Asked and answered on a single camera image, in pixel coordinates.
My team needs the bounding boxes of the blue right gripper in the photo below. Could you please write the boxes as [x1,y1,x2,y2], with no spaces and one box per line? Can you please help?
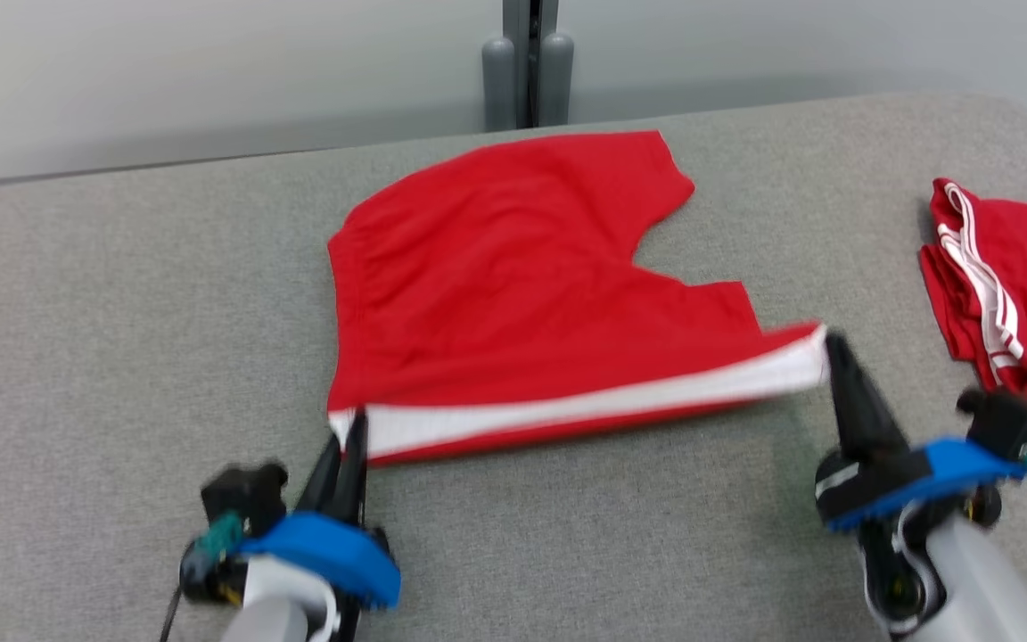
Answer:
[815,332,1027,534]

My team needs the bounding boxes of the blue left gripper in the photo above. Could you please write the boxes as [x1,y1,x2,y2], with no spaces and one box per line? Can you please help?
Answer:
[242,408,403,612]

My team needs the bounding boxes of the red basketball shorts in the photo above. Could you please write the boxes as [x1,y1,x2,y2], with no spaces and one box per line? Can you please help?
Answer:
[326,131,831,466]

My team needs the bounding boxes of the grey fabric sofa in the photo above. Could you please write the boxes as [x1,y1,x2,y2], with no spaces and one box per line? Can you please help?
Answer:
[0,89,1027,642]

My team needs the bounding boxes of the left camera cable teal plug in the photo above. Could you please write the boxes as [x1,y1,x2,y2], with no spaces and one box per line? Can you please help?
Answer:
[160,513,247,642]

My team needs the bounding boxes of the grey wall partition post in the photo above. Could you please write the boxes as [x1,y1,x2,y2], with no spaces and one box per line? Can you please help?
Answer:
[481,0,575,132]

